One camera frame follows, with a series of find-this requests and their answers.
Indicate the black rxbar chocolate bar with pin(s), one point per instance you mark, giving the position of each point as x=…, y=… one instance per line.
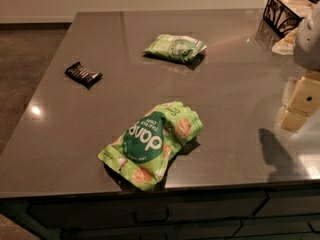
x=82, y=75

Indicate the dark drawer handle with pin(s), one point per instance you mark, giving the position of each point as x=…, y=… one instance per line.
x=143, y=217

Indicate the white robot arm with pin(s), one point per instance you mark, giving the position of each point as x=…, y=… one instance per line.
x=303, y=42

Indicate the black wire basket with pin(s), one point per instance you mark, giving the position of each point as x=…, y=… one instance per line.
x=285, y=15

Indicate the green dang chips bag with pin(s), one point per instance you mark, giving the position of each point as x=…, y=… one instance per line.
x=141, y=155

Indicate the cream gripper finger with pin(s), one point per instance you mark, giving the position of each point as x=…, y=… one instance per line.
x=300, y=100

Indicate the small green snack bag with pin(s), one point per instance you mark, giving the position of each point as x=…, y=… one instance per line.
x=177, y=48

